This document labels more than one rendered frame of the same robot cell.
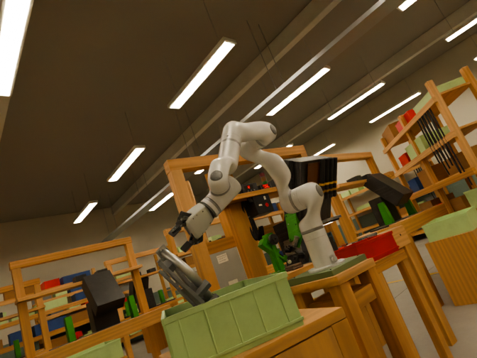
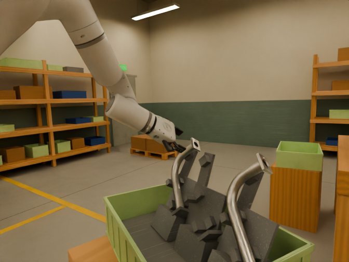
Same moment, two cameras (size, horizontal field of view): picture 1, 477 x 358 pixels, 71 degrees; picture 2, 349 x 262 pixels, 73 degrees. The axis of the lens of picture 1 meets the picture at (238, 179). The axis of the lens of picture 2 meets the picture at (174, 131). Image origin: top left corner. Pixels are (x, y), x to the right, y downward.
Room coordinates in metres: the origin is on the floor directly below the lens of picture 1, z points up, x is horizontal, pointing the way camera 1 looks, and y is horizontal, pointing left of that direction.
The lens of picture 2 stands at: (2.09, 0.09, 1.34)
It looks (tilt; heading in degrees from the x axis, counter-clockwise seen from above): 8 degrees down; 170
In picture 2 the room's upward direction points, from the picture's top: 2 degrees counter-clockwise
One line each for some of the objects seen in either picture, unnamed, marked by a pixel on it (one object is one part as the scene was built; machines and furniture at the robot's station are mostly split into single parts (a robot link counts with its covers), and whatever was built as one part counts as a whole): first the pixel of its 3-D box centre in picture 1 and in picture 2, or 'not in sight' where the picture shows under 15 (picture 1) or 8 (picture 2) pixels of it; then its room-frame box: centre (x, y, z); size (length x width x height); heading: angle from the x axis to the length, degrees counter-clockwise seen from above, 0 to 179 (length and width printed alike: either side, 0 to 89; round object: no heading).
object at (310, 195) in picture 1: (309, 207); not in sight; (1.72, -0.29, 1.18); 0.19 x 0.12 x 0.24; 54
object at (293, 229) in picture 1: (295, 225); not in sight; (2.50, -0.28, 1.17); 0.13 x 0.12 x 0.20; 128
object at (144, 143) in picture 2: not in sight; (157, 144); (-3.70, 0.69, 0.22); 1.20 x 0.81 x 0.44; 40
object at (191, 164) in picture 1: (244, 158); not in sight; (2.83, -0.12, 1.89); 1.50 x 0.09 x 0.09; 128
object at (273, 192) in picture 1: (262, 195); not in sight; (2.80, -0.14, 1.52); 0.90 x 0.25 x 0.04; 128
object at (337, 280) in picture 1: (331, 276); not in sight; (1.75, -0.26, 0.83); 0.32 x 0.32 x 0.04; 42
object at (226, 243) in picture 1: (266, 231); not in sight; (2.89, -0.07, 1.23); 1.30 x 0.05 x 0.09; 128
